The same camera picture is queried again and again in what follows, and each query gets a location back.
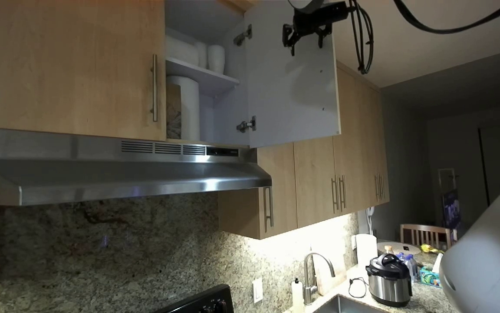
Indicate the tall wooden wall cabinets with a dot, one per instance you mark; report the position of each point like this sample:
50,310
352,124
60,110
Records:
317,179

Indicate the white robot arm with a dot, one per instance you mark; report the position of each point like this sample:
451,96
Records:
470,268

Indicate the stainless steel range hood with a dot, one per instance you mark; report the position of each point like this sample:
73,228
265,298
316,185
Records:
40,167

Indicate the wooden chair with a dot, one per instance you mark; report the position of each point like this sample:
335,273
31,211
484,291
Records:
435,237

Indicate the silver black pressure cooker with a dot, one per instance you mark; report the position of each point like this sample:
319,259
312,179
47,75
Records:
389,280

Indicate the steel kitchen sink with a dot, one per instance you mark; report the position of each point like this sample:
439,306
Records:
345,305

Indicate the cabinet door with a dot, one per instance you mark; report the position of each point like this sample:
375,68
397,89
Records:
284,92
83,66

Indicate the chrome kitchen faucet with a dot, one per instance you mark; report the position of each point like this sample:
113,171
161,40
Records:
310,291

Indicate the white paper towel roll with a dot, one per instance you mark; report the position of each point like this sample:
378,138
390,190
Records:
364,247

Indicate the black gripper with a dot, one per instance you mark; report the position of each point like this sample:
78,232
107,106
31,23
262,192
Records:
312,16

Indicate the white wall outlet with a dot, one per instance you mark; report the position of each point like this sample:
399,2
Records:
257,291

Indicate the tissue box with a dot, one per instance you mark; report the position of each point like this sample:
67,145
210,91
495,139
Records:
430,268

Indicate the white roll in cabinet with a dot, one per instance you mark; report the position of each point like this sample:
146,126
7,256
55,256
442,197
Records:
189,106

